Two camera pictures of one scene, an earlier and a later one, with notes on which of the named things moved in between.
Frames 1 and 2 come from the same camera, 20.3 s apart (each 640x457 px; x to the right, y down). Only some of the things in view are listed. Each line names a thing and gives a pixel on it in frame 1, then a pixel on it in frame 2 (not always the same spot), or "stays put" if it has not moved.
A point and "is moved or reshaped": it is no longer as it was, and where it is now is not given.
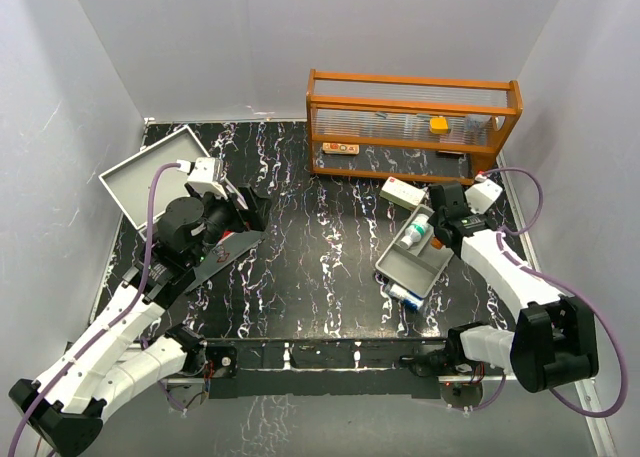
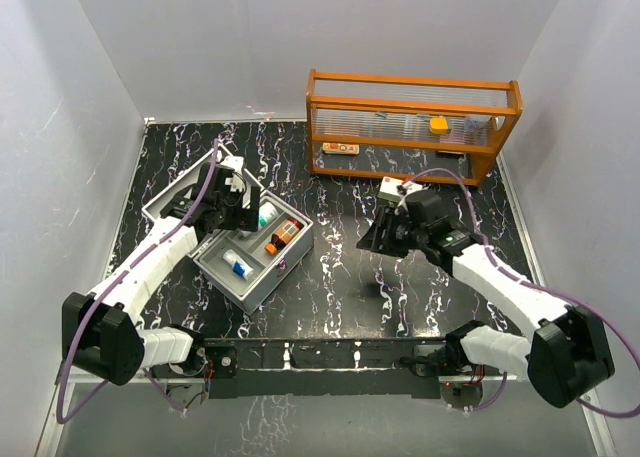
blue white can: [407, 298] to [239, 266]
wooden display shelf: [393, 114] stays put
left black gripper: [239, 221] stays put
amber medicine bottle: [436, 243] is moved or reshaped
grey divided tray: [419, 267] to [242, 258]
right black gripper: [471, 213] to [379, 235]
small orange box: [340, 148] stays put
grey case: [128, 182] to [245, 266]
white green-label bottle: [414, 230] is moved or reshaped
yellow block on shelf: [439, 126] stays put
